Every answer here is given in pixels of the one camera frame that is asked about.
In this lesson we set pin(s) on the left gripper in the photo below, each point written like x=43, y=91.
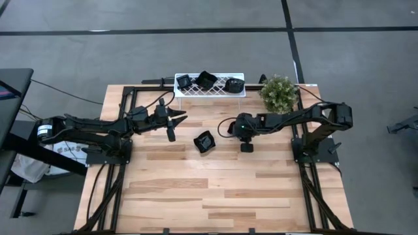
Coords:
x=147, y=120

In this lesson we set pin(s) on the white plastic bag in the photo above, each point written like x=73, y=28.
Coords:
x=31, y=169

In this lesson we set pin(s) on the black equipment box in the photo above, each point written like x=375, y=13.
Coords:
x=24, y=129

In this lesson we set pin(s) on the black mounting bar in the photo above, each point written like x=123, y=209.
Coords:
x=153, y=81

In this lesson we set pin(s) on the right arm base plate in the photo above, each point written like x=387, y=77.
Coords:
x=328, y=153

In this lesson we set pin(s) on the white printed cardboard box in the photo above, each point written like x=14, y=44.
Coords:
x=67, y=150

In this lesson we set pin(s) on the black glossy mini bowl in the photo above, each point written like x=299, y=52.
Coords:
x=204, y=142
x=230, y=128
x=206, y=80
x=234, y=85
x=211, y=149

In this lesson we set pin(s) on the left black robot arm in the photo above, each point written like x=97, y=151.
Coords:
x=85, y=125

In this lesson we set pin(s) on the black desk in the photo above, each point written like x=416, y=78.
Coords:
x=16, y=81

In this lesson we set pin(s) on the white lattice shelf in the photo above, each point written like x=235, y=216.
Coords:
x=228, y=96

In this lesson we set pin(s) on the black frame bracket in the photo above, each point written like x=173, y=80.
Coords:
x=262, y=79

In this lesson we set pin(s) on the small black square plate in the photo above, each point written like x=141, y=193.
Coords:
x=184, y=81

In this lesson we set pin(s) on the black frame clamp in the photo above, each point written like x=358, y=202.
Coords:
x=251, y=231
x=166, y=231

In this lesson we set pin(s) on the green artificial potted plant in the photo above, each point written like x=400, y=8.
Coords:
x=279, y=94

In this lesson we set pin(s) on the black floor stand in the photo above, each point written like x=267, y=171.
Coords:
x=406, y=124

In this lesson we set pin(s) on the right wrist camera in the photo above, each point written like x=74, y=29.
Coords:
x=244, y=117

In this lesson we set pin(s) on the glowing display screen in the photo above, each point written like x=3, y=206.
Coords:
x=5, y=92

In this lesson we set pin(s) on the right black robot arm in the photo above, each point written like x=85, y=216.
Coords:
x=294, y=119

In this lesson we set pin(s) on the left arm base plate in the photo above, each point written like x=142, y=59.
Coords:
x=98, y=158

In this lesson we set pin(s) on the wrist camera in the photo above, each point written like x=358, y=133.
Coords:
x=160, y=107
x=244, y=117

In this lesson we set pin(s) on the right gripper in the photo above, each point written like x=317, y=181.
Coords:
x=249, y=127

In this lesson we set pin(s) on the black aluminium table frame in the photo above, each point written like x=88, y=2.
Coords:
x=150, y=88

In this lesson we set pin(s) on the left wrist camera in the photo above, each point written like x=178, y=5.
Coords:
x=160, y=107

